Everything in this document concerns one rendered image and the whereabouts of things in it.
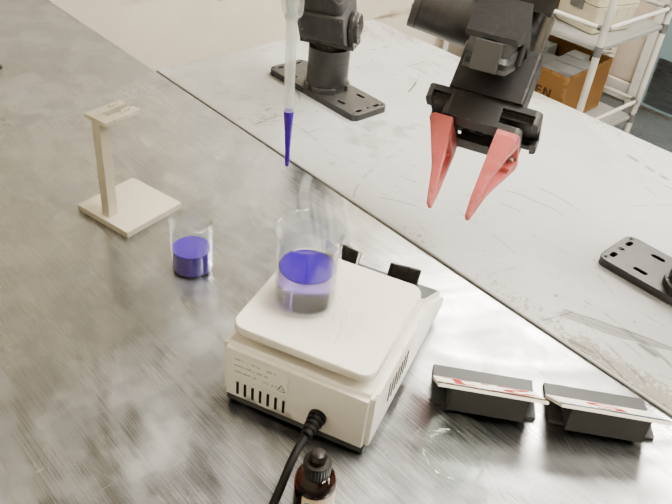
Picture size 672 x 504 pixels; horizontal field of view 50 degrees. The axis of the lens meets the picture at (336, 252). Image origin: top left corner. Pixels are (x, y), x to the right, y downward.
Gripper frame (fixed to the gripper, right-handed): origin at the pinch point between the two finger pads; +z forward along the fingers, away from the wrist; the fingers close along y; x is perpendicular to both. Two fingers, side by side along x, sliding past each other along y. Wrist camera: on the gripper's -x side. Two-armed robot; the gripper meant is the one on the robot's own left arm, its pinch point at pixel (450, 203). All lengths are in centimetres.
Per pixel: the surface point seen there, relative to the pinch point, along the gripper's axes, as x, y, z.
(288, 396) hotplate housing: -5.5, -5.5, 20.7
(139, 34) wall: 99, -113, -49
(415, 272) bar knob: 4.3, -1.5, 6.1
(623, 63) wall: 265, 8, -170
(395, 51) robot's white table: 52, -28, -39
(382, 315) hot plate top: -4.6, -1.1, 12.0
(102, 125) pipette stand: -1.5, -35.0, 3.7
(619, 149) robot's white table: 42, 13, -28
